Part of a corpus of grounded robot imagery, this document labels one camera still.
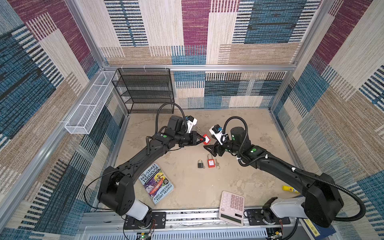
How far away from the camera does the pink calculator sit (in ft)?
2.38

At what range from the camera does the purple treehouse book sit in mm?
810

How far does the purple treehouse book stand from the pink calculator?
27cm
